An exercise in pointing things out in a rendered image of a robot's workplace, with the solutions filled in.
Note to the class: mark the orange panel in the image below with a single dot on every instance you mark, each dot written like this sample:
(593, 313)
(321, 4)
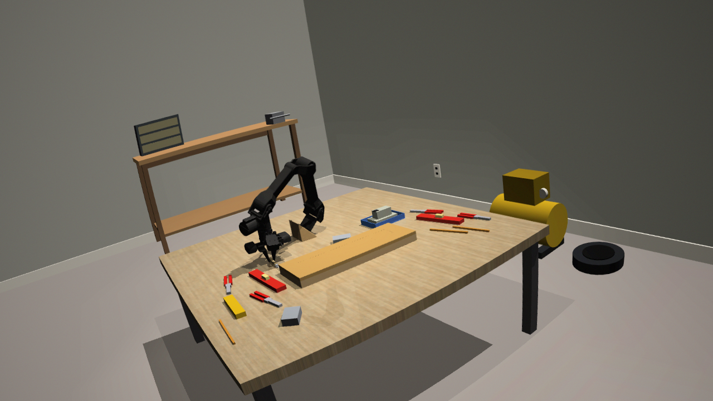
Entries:
(335, 258)

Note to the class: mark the blue rectangular tray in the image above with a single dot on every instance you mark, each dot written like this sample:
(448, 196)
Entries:
(397, 218)

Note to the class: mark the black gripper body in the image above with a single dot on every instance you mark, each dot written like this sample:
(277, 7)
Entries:
(251, 247)

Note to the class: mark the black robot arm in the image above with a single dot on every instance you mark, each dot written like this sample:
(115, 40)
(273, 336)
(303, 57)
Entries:
(266, 200)

